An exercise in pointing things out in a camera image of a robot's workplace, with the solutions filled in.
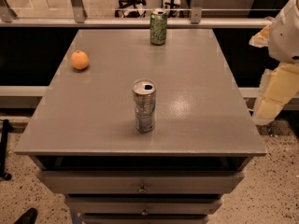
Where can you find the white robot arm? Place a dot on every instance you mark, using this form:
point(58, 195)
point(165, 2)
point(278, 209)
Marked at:
point(278, 86)

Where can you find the silver blue redbull can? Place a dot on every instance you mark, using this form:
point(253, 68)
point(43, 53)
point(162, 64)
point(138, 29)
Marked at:
point(144, 96)

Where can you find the green soda can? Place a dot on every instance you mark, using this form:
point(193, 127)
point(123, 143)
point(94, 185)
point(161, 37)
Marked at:
point(158, 26)

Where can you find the grey drawer cabinet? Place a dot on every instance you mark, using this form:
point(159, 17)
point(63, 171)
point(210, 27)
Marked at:
point(147, 134)

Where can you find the orange fruit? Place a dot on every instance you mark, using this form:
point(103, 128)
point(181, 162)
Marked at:
point(79, 60)

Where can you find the middle grey drawer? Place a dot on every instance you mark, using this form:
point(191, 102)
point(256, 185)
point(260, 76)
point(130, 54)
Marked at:
point(144, 206)

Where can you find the grey drawer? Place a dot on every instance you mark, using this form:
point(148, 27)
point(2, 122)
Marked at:
point(140, 182)
point(144, 206)
point(150, 219)

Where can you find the black office chair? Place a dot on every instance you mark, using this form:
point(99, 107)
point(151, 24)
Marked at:
point(131, 9)

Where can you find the bottom grey drawer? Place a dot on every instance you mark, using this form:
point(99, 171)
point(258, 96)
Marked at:
point(150, 219)

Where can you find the metal glass railing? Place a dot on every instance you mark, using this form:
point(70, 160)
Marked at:
point(105, 13)

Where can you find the top grey drawer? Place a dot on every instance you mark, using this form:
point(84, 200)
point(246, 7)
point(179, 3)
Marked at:
point(140, 182)

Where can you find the black stand left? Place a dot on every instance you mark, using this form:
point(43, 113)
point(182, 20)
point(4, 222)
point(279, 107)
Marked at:
point(6, 128)

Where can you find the black shoe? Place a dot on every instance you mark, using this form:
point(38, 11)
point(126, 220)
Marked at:
point(28, 217)

